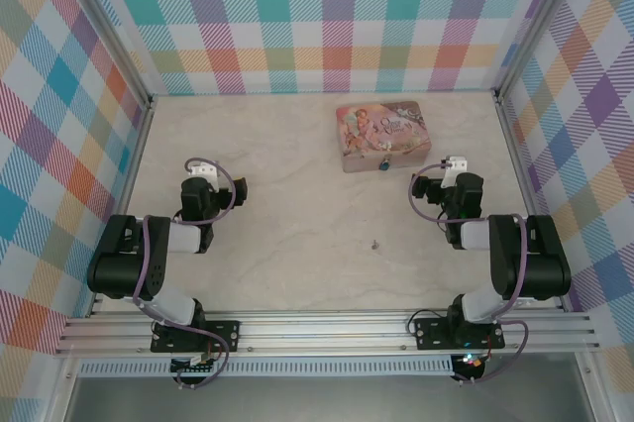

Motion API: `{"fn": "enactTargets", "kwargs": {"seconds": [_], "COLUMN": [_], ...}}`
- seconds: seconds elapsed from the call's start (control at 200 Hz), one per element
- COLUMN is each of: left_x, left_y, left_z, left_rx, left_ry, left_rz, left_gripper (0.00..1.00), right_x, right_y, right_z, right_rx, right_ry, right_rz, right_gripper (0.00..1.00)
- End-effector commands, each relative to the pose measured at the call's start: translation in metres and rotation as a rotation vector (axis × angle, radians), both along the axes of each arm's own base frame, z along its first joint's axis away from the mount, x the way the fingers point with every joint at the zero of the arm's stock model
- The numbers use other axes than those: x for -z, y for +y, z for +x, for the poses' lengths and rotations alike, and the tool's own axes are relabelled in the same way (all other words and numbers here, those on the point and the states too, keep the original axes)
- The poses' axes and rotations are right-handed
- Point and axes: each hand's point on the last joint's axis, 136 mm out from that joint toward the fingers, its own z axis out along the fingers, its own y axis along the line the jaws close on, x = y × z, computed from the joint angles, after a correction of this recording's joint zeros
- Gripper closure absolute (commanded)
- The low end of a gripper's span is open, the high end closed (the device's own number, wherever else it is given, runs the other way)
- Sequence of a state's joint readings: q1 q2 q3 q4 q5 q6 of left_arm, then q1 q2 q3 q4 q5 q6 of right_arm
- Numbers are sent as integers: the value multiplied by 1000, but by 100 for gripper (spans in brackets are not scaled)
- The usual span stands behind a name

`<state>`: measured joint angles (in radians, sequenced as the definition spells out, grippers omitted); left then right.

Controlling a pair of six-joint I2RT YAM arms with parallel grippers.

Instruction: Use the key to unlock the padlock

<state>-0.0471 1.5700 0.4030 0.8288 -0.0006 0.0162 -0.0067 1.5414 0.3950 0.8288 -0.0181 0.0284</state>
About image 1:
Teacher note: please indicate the aluminium frame post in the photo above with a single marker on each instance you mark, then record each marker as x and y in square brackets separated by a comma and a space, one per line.
[99, 16]
[540, 16]

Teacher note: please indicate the black controller board with lights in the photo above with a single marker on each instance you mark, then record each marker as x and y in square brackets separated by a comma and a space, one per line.
[470, 361]

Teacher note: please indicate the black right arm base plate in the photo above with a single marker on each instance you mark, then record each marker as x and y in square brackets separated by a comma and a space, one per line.
[431, 333]

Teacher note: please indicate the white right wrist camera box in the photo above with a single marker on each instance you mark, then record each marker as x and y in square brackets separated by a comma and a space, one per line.
[454, 167]

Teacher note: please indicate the aluminium table side rail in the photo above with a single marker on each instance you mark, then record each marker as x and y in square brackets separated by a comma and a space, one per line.
[525, 184]
[130, 179]

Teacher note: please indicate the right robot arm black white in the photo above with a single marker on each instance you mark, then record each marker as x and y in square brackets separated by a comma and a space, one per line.
[505, 263]

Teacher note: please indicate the pink illustrated tin box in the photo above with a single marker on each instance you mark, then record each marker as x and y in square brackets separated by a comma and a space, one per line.
[381, 130]

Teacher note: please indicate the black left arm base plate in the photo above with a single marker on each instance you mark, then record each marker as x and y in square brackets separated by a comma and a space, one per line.
[225, 333]

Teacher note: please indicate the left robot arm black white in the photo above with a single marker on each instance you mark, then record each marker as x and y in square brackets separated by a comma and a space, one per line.
[148, 273]

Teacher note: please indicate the aluminium mounting rail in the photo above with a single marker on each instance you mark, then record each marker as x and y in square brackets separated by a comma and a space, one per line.
[322, 333]

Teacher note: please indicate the small blue padlock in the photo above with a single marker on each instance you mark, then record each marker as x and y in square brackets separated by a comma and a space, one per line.
[385, 164]

